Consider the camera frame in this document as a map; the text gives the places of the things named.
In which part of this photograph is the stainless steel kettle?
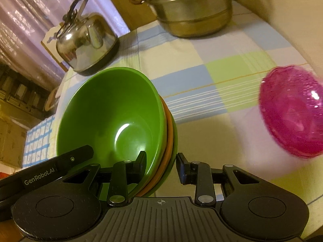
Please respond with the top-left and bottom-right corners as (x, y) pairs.
(55, 0), (120, 76)

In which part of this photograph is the dark shelf rack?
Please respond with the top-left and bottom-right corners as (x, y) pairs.
(0, 64), (62, 120)

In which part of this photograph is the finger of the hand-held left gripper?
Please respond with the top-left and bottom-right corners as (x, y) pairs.
(56, 145), (94, 175)

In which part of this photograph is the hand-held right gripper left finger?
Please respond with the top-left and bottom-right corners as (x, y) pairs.
(63, 151), (147, 205)

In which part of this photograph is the stainless steel steamer pot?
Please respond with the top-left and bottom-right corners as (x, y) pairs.
(122, 0), (251, 39)

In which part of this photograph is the cardboard box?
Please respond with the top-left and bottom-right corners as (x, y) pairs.
(0, 117), (27, 168)

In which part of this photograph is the pale sheer curtain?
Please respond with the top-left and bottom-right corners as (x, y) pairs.
(0, 0), (131, 89)

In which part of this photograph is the green plastic bowl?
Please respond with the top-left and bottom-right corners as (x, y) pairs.
(56, 67), (167, 182)
(144, 111), (179, 197)

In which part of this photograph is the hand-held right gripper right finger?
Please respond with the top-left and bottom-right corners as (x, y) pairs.
(176, 153), (260, 206)

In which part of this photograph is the orange plastic bowl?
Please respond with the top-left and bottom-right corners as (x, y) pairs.
(141, 98), (175, 192)

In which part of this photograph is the wooden door panel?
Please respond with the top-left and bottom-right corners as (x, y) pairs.
(98, 0), (162, 31)

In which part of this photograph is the blue checked cloth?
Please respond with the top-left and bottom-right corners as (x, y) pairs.
(22, 114), (57, 169)

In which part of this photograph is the plaid tablecloth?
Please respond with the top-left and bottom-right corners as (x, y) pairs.
(54, 0), (323, 208)

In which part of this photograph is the magenta glass bowl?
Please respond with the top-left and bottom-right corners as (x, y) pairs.
(259, 65), (323, 159)

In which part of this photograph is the light wooden cutting board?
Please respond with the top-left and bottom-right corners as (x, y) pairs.
(41, 26), (70, 72)

